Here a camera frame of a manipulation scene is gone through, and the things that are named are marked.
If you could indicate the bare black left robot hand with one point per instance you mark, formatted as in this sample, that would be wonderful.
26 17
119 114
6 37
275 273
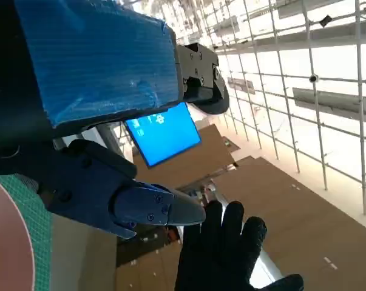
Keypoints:
94 60

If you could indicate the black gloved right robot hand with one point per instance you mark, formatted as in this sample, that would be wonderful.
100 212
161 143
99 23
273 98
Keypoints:
216 257

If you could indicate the pink bowl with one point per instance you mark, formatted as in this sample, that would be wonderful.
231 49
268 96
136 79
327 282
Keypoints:
6 242

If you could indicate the blue screen monitor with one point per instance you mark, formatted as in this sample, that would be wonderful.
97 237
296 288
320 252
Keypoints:
167 136

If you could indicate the grey ceiling light panel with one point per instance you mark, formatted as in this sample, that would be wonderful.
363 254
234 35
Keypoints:
240 86
331 104

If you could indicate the green cutting mat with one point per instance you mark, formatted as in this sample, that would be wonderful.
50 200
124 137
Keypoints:
41 242

